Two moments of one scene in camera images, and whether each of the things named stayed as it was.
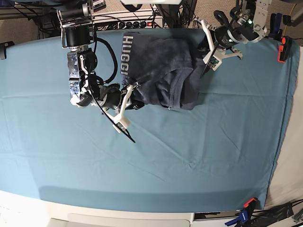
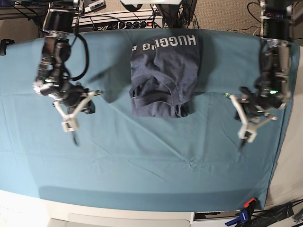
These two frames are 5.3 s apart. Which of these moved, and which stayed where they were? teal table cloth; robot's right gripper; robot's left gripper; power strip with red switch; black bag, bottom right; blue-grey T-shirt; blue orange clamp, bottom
Moved: robot's left gripper; blue-grey T-shirt; robot's right gripper
Stayed: teal table cloth; black bag, bottom right; blue orange clamp, bottom; power strip with red switch
